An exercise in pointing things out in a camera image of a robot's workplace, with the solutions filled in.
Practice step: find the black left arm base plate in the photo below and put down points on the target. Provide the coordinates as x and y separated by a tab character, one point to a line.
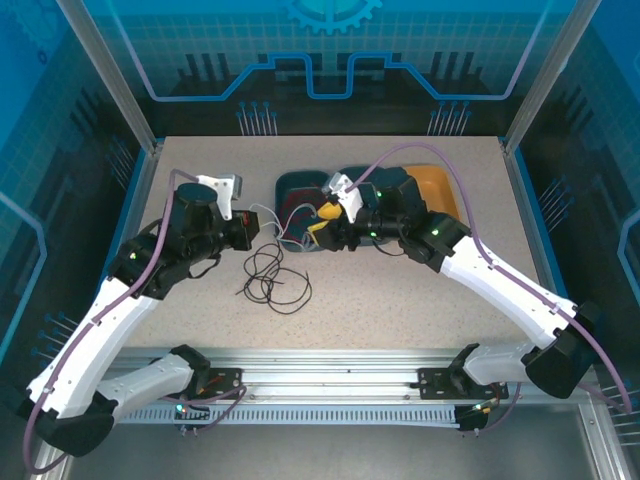
225	381

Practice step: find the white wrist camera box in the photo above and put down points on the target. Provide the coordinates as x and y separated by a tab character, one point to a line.
347	197
225	187

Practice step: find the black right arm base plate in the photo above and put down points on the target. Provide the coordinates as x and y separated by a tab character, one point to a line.
432	382

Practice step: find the aluminium side rail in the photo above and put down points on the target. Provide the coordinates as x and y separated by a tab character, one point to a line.
517	180
148	180

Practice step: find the dark teal plastic bin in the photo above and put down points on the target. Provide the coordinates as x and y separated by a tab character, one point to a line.
295	180
350	170

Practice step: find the aluminium corner post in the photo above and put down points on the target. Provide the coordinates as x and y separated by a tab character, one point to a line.
112	75
548	75

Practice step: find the orange plastic bin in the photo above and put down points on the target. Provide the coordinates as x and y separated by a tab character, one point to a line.
435	185

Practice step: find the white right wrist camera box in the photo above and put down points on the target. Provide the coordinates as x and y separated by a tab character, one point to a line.
347	197

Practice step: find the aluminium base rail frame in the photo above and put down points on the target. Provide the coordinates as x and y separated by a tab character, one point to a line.
325	365

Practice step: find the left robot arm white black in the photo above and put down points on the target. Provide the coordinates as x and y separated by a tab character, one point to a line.
100	340

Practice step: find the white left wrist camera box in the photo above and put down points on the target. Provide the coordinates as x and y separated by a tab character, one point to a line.
225	187

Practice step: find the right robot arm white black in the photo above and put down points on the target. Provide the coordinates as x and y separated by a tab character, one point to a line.
500	290

